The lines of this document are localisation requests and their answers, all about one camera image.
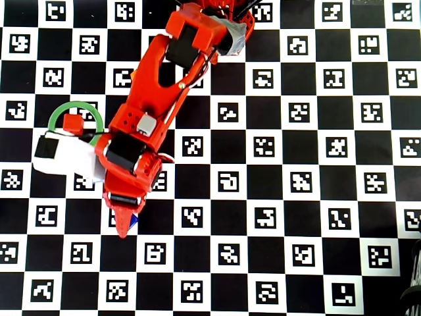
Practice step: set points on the red gripper black motors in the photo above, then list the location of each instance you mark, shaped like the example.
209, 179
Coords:
123, 199

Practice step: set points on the blue cube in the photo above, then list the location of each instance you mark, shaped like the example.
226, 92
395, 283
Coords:
135, 221

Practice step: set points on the red cube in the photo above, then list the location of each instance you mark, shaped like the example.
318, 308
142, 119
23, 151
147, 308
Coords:
72, 123

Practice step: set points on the red robot arm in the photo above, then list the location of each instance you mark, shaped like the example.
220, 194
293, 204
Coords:
148, 75

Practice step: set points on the red perforated robot base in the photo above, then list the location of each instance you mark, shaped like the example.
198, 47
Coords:
250, 24

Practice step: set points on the black white marker checkerboard mat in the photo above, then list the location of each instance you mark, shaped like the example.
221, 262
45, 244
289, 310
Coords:
296, 214

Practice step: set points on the black ribbed object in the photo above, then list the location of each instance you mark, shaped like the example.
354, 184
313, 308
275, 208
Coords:
415, 289

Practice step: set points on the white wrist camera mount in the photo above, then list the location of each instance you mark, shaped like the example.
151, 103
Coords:
69, 158

